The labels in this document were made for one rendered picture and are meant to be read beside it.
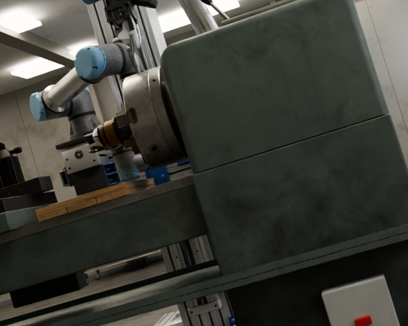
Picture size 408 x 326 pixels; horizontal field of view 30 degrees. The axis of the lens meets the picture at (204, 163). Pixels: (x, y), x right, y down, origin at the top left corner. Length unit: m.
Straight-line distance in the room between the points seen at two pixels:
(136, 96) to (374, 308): 0.94
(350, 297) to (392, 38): 9.30
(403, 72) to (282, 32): 9.07
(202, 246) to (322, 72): 1.21
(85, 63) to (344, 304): 1.27
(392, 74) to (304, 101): 9.06
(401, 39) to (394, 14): 0.37
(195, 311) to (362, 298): 1.19
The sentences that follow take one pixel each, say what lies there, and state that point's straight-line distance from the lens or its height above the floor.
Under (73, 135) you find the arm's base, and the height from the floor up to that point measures 1.18.
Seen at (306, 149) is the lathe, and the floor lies 0.84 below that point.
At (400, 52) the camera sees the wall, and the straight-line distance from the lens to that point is 11.32.
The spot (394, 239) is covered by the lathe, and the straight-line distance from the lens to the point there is 2.16.
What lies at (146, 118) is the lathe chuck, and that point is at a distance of 2.37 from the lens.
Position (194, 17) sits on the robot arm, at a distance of 3.00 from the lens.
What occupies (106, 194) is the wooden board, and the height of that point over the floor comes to 0.89.
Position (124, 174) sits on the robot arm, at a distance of 2.79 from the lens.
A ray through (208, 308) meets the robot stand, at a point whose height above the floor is 0.34.
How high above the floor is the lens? 0.80
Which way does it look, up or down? 2 degrees up
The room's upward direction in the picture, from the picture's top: 17 degrees counter-clockwise
